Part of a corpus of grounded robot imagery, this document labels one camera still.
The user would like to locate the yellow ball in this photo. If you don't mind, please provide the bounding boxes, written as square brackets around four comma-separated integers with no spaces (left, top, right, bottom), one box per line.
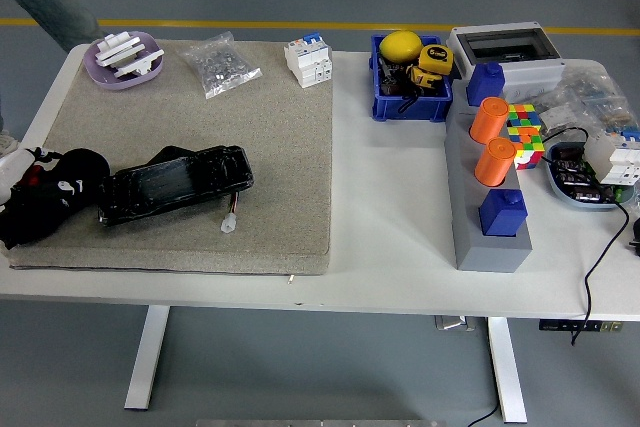
[378,30,425,64]

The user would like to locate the white table leg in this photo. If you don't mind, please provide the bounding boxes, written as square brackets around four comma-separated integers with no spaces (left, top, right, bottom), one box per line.
[487,316,529,424]
[123,305,171,411]

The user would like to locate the black desk control panel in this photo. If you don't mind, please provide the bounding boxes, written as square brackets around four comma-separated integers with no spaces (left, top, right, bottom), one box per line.
[538,319,625,333]

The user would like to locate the colourful puzzle cube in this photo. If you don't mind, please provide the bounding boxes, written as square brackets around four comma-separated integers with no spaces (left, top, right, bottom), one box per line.
[507,126,546,171]
[505,103,544,141]

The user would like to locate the black power cable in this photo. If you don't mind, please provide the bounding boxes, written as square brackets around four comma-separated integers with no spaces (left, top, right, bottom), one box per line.
[541,126,631,347]

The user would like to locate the white connector with wires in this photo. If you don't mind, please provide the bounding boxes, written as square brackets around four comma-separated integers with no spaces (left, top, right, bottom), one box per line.
[219,191,244,235]

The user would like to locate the light blue bowl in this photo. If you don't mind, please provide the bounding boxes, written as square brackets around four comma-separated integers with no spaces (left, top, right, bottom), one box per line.
[543,141,636,212]

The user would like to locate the dark electronic parts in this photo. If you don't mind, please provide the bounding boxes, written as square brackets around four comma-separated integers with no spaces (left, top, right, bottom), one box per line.
[553,144,619,204]

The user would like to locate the blue block with knob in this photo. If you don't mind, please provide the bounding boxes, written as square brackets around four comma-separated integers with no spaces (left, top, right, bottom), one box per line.
[465,61,507,108]
[478,188,530,238]

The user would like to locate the black floor cable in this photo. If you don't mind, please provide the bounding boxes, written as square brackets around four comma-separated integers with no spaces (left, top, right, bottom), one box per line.
[467,402,502,427]

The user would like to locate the white electrical distribution box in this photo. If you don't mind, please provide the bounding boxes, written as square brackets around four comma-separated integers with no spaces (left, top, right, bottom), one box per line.
[445,21,567,93]

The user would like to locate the white plastic strips stack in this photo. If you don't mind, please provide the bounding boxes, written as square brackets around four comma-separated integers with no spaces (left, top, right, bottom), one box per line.
[94,32,146,68]

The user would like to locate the black rag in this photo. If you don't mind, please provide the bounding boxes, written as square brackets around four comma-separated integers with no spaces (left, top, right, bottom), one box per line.
[0,148,112,250]

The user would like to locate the purple plastic bowl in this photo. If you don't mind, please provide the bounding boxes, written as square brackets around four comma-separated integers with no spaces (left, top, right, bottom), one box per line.
[82,30,166,92]

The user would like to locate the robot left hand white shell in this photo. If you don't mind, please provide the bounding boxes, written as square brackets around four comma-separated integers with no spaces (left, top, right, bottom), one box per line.
[0,148,85,209]

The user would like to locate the orange cylinder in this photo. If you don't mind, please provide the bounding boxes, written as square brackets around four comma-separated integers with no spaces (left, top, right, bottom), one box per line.
[473,136,517,188]
[468,96,510,145]

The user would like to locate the grey-brown mat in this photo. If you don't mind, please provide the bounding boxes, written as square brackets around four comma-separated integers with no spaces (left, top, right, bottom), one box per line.
[8,39,335,277]

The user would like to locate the brown cylindrical part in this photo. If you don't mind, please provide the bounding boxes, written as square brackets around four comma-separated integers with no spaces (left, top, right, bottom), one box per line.
[379,77,407,98]

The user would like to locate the yellow tape measure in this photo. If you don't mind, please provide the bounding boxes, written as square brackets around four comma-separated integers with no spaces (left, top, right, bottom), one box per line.
[417,44,455,76]

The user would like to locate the blue plastic bin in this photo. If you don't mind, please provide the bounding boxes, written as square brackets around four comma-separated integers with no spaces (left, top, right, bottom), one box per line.
[369,33,454,123]

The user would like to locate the clear bag of electronic parts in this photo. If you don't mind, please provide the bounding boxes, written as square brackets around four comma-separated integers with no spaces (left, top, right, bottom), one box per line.
[559,64,640,138]

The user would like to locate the white circuit breaker module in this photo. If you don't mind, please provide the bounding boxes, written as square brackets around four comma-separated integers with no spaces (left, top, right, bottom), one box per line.
[583,129,640,186]

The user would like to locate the grey block holder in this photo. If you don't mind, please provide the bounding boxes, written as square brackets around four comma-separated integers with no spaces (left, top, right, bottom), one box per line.
[443,79,535,274]

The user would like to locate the grey metal box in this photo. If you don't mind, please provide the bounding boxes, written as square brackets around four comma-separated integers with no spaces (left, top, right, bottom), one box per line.
[433,315,476,332]

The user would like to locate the clear bag of screws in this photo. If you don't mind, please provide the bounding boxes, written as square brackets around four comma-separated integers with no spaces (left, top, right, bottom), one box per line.
[177,30,264,101]

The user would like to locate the white circuit breaker blue switch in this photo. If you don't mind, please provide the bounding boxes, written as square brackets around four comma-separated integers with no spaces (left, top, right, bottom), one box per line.
[283,31,335,90]

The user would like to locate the clear bag with white label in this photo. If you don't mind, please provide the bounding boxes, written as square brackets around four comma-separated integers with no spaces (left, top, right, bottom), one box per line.
[537,104,581,133]

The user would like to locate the yellow black tool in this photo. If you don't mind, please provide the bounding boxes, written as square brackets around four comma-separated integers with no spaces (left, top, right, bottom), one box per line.
[404,64,444,93]

